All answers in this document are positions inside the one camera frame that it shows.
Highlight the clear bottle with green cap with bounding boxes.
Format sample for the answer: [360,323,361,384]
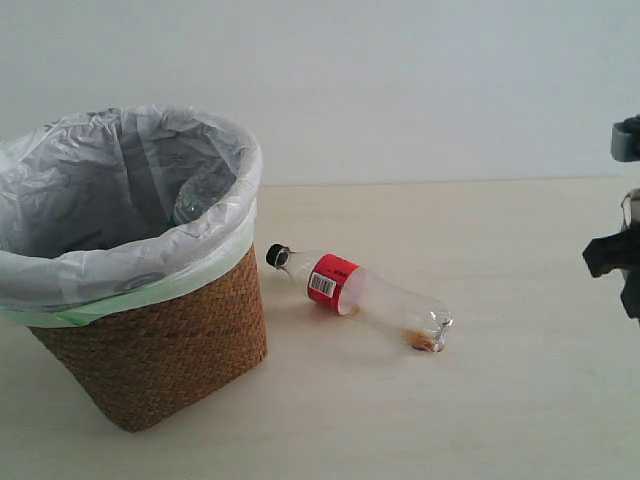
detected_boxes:
[171,166,236,226]

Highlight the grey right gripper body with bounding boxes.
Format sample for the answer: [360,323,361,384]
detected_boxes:
[610,115,639,230]

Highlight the brown woven wicker basket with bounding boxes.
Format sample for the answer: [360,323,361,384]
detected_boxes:
[30,249,267,432]

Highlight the white plastic trash bag liner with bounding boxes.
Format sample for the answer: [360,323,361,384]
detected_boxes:
[1,105,263,328]

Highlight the clear bottle with red label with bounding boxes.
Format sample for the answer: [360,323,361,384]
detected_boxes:
[265,243,453,352]

